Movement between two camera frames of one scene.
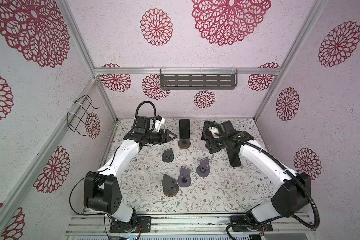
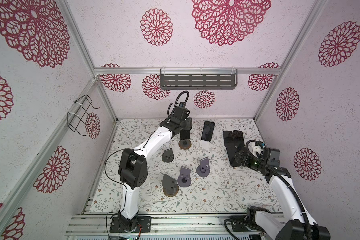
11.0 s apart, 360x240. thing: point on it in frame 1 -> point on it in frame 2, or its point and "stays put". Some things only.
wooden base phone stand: [170, 187] stays put
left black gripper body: [156, 137] -> [186, 125]
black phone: [184, 129] stays put
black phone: [233, 156] stays put
